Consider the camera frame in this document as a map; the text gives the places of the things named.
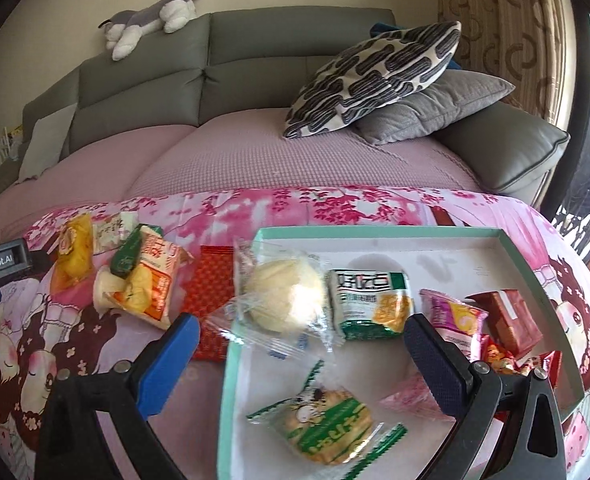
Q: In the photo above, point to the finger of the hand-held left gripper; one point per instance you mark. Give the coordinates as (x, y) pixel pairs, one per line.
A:
(42, 259)

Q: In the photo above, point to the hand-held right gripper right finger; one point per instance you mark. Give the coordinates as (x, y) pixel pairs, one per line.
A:
(432, 360)

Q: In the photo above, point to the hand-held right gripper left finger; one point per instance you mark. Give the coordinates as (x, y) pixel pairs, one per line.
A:
(167, 360)

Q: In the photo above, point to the yellow snack packet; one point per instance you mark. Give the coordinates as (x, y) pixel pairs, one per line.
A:
(75, 255)

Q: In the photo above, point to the pink swiss roll packet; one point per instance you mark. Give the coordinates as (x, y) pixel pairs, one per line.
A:
(450, 317)

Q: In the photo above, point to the red cartoon snack packet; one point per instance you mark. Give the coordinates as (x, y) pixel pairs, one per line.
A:
(497, 357)

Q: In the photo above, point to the orange chips packet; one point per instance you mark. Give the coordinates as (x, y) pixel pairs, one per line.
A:
(152, 290)

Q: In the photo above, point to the cream pastry packet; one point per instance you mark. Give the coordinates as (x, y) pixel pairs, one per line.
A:
(110, 232)

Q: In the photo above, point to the red patterned packet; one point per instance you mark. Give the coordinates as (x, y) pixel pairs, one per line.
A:
(210, 300)

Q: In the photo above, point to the green white biscuit packet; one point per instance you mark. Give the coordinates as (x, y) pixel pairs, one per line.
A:
(370, 305)

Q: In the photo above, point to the dark green small packet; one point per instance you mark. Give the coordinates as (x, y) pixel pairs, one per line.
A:
(127, 257)

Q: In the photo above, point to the red cardboard box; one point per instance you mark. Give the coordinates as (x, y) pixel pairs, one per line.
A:
(512, 320)

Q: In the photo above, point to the teal shallow box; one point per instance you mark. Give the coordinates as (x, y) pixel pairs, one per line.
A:
(275, 385)

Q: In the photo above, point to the green white cartoon cracker packet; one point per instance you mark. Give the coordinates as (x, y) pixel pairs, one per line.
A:
(325, 420)

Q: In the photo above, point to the clear bun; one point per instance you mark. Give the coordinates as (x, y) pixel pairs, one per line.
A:
(280, 300)

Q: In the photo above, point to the light grey pillow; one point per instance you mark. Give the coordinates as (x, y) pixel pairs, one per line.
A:
(45, 145)

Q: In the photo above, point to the white rack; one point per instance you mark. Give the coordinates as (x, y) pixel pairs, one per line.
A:
(7, 145)

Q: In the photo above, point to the grey quilted pillow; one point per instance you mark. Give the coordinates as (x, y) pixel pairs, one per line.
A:
(435, 110)

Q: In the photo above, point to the grey white plush toy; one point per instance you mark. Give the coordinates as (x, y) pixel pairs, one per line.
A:
(140, 22)

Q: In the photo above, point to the black white patterned pillow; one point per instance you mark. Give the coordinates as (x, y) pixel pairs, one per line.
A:
(375, 75)

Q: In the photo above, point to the grey sofa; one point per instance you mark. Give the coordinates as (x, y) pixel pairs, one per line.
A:
(255, 45)

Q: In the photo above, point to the blue cloth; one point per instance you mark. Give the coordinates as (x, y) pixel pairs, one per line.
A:
(381, 29)

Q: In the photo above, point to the patterned beige curtain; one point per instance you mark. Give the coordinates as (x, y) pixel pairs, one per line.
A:
(500, 25)

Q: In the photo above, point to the dark door frame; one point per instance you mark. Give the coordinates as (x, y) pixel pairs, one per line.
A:
(580, 110)

